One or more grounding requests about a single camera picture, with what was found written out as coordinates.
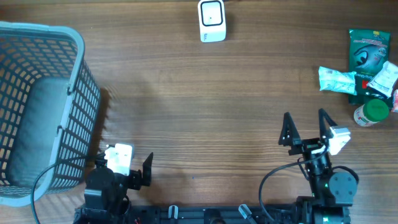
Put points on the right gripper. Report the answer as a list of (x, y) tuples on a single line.
[(307, 145)]

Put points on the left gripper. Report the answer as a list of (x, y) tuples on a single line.
[(135, 175)]

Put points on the light green wipes packet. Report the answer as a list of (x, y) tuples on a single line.
[(333, 80)]

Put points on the green lid seasoning jar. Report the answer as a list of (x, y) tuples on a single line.
[(370, 113)]

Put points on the white foil pouch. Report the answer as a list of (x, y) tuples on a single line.
[(385, 80)]

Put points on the orange snack packet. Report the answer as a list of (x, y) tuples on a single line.
[(395, 102)]

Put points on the green glove package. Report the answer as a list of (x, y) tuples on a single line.
[(368, 50)]

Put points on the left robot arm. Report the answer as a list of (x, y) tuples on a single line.
[(106, 199)]

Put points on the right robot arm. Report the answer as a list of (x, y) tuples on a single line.
[(333, 188)]

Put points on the white barcode scanner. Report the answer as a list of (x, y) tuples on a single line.
[(212, 20)]

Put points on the grey plastic mesh basket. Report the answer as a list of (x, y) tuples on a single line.
[(49, 105)]

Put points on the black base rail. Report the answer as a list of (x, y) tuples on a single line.
[(211, 214)]

